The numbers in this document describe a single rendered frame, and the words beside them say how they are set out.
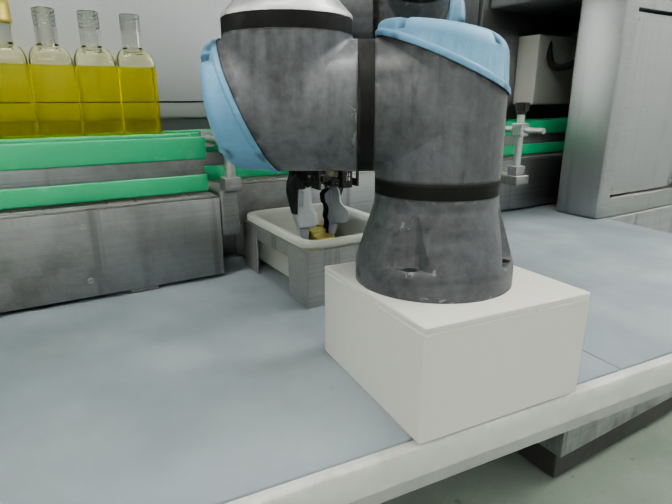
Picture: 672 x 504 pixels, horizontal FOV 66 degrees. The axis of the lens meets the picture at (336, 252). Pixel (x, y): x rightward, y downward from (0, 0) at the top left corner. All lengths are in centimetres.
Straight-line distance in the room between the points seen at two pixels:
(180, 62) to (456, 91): 71
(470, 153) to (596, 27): 92
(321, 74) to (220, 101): 9
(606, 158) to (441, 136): 90
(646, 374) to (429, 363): 30
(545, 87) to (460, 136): 117
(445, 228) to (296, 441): 22
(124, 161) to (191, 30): 38
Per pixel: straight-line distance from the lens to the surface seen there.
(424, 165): 44
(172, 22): 107
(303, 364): 56
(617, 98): 131
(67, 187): 77
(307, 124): 44
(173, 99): 106
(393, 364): 45
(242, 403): 50
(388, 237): 46
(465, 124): 44
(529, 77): 158
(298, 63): 44
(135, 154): 78
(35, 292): 78
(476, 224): 46
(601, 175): 131
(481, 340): 44
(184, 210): 78
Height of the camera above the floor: 102
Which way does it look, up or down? 17 degrees down
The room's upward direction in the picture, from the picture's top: straight up
